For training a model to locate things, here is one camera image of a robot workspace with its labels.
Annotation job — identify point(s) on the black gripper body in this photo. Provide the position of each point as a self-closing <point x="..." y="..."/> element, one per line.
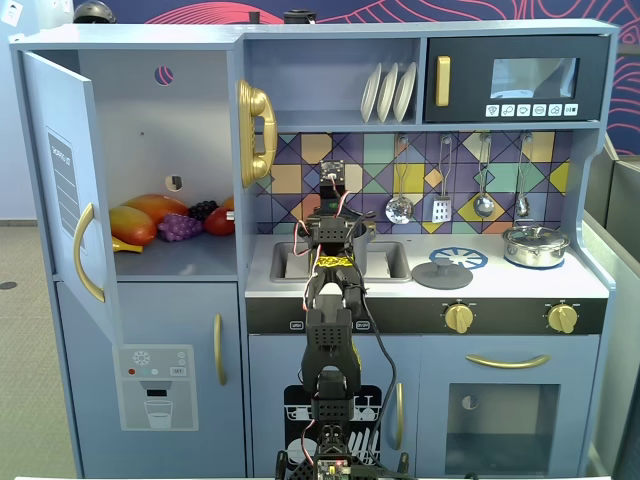
<point x="330" y="192"/>

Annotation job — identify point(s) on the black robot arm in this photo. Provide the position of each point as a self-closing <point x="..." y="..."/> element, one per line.
<point x="327" y="345"/>

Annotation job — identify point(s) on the blue toy kitchen cabinet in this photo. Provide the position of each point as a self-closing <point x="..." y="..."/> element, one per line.
<point x="150" y="35"/>

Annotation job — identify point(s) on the gray plastic pot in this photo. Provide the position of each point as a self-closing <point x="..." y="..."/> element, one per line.
<point x="362" y="250"/>

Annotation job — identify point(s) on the metal skimmer spoon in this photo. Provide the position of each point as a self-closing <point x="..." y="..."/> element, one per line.
<point x="399" y="210"/>

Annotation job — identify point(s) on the gray sink basin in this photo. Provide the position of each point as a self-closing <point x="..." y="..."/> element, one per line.
<point x="397" y="262"/>

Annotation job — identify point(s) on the white toy plate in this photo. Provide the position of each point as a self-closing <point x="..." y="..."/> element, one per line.
<point x="404" y="92"/>
<point x="370" y="95"/>
<point x="386" y="95"/>

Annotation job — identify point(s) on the gold toy telephone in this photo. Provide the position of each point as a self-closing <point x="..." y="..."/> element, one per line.
<point x="263" y="107"/>

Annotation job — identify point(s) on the red toy apple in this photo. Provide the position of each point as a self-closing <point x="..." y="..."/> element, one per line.
<point x="217" y="222"/>

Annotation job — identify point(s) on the metal slotted spatula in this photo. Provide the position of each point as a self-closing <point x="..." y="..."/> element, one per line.
<point x="441" y="210"/>

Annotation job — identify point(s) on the black toy grapes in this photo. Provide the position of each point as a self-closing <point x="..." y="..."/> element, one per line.
<point x="202" y="210"/>

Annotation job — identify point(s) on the gray pot lid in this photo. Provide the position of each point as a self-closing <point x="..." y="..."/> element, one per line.
<point x="442" y="277"/>

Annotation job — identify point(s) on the purple toy grapes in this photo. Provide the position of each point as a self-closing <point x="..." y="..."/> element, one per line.
<point x="180" y="227"/>

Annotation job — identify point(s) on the metal ladle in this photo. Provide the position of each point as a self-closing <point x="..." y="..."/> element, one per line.
<point x="483" y="205"/>

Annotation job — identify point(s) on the orange red toy mango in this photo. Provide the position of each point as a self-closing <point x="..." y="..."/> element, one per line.
<point x="155" y="205"/>

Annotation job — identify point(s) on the black round object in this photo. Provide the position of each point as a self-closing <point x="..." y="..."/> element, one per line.
<point x="300" y="16"/>

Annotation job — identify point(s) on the black microwave door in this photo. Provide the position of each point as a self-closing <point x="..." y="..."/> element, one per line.
<point x="465" y="75"/>

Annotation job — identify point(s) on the gold stove knob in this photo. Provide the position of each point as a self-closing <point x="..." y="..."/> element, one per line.
<point x="562" y="318"/>
<point x="459" y="318"/>

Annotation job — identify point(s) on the blue dishwasher door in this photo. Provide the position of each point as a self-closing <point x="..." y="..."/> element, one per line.
<point x="265" y="365"/>

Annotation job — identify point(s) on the small metal spoon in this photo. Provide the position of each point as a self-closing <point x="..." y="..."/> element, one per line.
<point x="522" y="206"/>

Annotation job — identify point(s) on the yellow orange toy fruit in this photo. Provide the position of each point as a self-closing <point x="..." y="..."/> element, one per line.
<point x="131" y="225"/>

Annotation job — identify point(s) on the blue freezer door with dispenser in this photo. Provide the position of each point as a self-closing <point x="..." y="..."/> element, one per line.
<point x="165" y="320"/>

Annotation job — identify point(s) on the yellow toy banana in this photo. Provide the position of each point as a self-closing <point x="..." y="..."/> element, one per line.
<point x="125" y="246"/>

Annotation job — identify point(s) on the steel pot with lid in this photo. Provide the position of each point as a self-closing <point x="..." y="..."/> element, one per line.
<point x="535" y="247"/>

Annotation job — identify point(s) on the blue oven door with window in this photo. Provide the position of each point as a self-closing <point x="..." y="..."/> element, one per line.
<point x="435" y="425"/>

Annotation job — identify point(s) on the blue fridge door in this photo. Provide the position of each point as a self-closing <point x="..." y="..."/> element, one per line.
<point x="55" y="125"/>

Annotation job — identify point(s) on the gray partition panel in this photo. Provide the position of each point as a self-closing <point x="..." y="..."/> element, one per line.
<point x="615" y="250"/>

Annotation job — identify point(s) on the dark helmet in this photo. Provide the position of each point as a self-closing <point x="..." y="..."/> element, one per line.
<point x="94" y="12"/>

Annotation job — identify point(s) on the small gripper camera board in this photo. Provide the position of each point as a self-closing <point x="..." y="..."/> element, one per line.
<point x="332" y="169"/>

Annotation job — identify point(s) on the white wall socket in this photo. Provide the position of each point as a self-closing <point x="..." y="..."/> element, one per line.
<point x="12" y="13"/>

